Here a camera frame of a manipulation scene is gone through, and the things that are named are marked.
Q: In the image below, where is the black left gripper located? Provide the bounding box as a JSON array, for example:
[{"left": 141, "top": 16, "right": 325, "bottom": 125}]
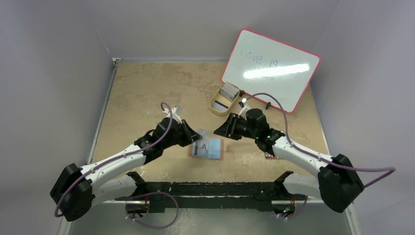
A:
[{"left": 162, "top": 119, "right": 202, "bottom": 149}]

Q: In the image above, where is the white VIP credit card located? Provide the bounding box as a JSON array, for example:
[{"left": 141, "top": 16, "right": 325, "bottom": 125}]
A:
[{"left": 199, "top": 129, "right": 209, "bottom": 149}]

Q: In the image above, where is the pink leather card holder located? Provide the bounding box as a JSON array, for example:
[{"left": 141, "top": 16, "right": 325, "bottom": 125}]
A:
[{"left": 189, "top": 138, "right": 229, "bottom": 160}]

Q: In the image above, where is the stack of credit cards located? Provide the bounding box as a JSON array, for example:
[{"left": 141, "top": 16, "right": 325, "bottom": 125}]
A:
[{"left": 219, "top": 82, "right": 239, "bottom": 102}]

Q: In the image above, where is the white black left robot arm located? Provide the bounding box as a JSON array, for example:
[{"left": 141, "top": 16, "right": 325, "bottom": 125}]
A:
[{"left": 50, "top": 117, "right": 203, "bottom": 221}]

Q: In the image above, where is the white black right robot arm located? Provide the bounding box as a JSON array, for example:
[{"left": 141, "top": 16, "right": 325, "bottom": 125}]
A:
[{"left": 214, "top": 108, "right": 365, "bottom": 213}]

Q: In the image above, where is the credit card lying in tray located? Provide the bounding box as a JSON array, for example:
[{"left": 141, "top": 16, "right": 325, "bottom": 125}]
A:
[{"left": 212, "top": 100, "right": 229, "bottom": 112}]

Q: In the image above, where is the beige oval tray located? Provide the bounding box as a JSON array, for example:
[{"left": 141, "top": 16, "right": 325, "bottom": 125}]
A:
[{"left": 209, "top": 88, "right": 240, "bottom": 116}]

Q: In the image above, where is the marker pen pack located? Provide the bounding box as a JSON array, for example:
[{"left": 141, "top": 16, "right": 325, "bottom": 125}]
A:
[{"left": 264, "top": 153, "right": 280, "bottom": 160}]

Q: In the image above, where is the pink framed whiteboard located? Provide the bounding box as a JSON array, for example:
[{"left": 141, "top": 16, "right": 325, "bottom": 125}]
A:
[{"left": 222, "top": 29, "right": 321, "bottom": 113}]

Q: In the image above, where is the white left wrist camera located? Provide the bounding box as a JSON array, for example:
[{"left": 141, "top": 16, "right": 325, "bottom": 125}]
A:
[{"left": 164, "top": 105, "right": 182, "bottom": 123}]

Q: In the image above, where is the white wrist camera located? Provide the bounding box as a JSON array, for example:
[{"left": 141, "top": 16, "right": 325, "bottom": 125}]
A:
[
  {"left": 238, "top": 98, "right": 250, "bottom": 113},
  {"left": 164, "top": 105, "right": 182, "bottom": 123}
]

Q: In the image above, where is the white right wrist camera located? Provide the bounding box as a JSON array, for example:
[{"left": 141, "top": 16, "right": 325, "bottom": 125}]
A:
[{"left": 238, "top": 98, "right": 250, "bottom": 113}]

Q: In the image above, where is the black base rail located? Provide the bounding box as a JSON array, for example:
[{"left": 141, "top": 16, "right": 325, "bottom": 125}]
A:
[{"left": 117, "top": 181, "right": 305, "bottom": 213}]

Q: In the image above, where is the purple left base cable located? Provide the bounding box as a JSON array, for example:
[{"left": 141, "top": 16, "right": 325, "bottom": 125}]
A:
[{"left": 125, "top": 190, "right": 181, "bottom": 230}]

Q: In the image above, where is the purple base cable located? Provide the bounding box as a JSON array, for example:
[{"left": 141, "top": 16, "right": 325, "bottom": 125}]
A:
[
  {"left": 125, "top": 190, "right": 181, "bottom": 230},
  {"left": 276, "top": 194, "right": 309, "bottom": 221}
]

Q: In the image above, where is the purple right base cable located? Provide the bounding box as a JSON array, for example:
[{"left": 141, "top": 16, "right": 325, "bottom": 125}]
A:
[{"left": 276, "top": 194, "right": 309, "bottom": 221}]

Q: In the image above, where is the aluminium table frame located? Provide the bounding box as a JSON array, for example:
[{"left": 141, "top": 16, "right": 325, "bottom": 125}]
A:
[{"left": 50, "top": 62, "right": 365, "bottom": 223}]

